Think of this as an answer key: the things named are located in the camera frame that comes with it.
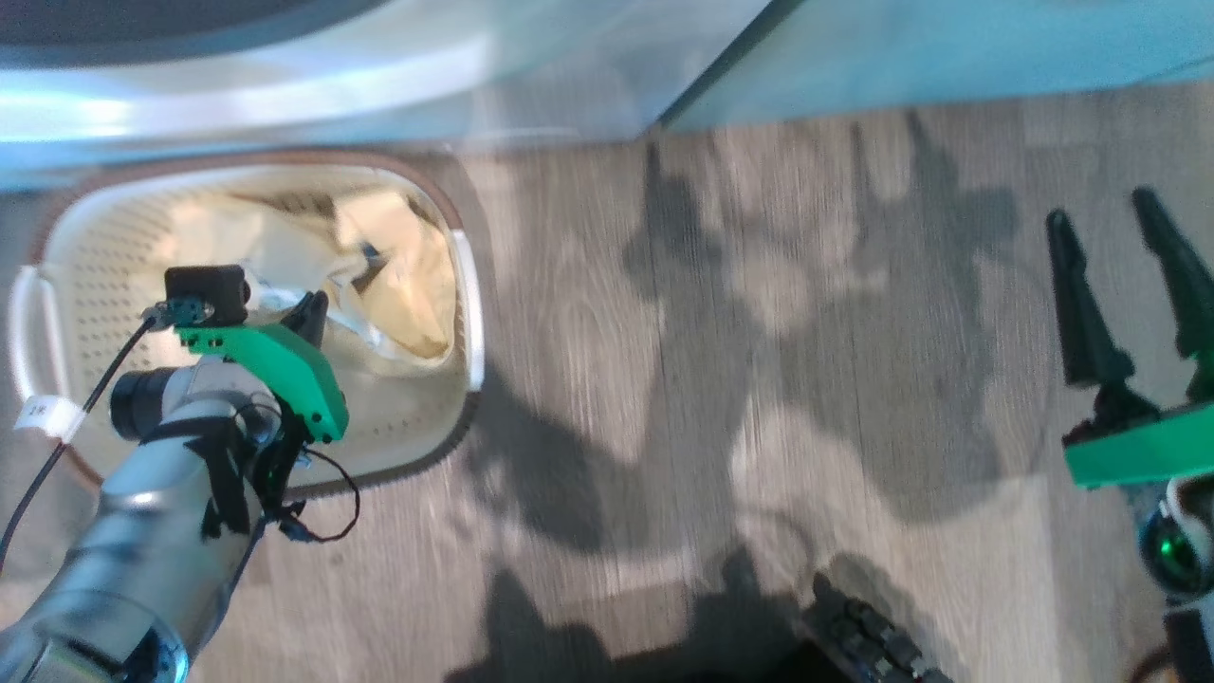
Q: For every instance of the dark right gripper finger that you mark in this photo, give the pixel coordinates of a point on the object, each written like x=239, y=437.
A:
x=1186, y=285
x=1086, y=323

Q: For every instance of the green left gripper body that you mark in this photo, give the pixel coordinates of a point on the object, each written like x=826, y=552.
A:
x=285, y=370

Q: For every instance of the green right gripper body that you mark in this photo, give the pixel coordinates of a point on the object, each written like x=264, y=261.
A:
x=1148, y=451

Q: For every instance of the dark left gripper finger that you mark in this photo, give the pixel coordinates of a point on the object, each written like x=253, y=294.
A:
x=311, y=318

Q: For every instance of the cream bear-print garment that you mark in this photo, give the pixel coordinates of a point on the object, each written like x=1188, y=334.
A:
x=408, y=285

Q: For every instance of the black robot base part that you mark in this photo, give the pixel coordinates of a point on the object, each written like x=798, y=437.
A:
x=873, y=636

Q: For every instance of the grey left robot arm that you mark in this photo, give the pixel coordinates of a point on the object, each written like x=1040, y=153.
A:
x=142, y=541

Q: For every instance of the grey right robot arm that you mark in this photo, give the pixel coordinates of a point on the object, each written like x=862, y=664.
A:
x=1186, y=550

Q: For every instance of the white front-load washing machine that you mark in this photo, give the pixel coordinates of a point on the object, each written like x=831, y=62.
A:
x=285, y=104

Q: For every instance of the white perforated laundry basket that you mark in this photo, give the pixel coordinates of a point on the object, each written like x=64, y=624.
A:
x=104, y=247

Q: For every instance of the teal cabinet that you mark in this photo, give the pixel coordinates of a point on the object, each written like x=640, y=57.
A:
x=948, y=57

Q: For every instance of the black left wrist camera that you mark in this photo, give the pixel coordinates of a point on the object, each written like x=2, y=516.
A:
x=204, y=294

